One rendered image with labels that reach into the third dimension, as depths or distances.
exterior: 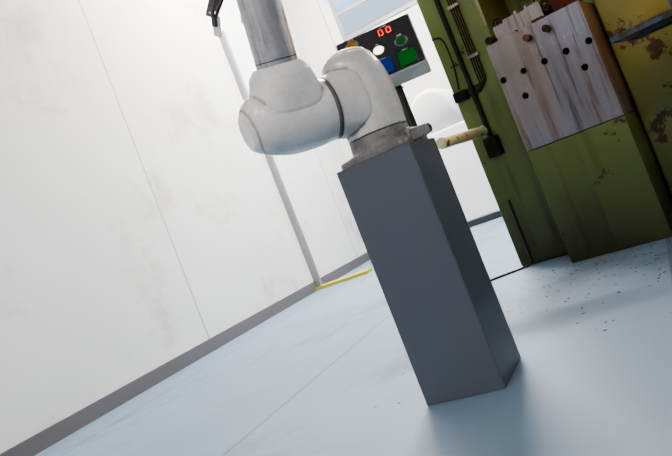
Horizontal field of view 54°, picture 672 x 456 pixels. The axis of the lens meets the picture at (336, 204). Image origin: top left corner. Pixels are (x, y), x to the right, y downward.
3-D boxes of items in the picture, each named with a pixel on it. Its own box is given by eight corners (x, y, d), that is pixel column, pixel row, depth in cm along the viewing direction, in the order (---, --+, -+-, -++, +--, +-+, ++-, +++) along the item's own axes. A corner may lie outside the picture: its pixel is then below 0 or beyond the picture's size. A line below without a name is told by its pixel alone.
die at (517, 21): (545, 19, 250) (537, -2, 250) (498, 43, 262) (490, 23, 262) (574, 22, 284) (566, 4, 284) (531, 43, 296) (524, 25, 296)
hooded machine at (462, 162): (516, 206, 609) (465, 78, 612) (504, 215, 561) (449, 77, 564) (454, 228, 637) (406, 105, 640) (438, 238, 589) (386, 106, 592)
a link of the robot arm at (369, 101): (419, 115, 158) (386, 30, 159) (354, 137, 152) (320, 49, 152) (391, 132, 173) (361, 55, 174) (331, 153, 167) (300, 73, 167)
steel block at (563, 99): (624, 114, 236) (578, -1, 236) (527, 151, 258) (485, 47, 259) (650, 103, 281) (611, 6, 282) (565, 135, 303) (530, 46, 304)
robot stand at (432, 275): (506, 389, 148) (408, 141, 149) (427, 406, 157) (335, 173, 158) (521, 357, 166) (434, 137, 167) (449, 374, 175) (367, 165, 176)
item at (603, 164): (673, 236, 234) (624, 114, 235) (571, 263, 257) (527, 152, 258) (691, 205, 280) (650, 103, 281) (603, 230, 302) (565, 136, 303)
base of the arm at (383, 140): (421, 136, 149) (412, 113, 149) (340, 171, 159) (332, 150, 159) (444, 132, 165) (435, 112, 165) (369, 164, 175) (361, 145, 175)
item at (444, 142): (449, 147, 249) (444, 134, 249) (437, 152, 252) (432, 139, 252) (491, 134, 284) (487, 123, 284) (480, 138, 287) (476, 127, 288)
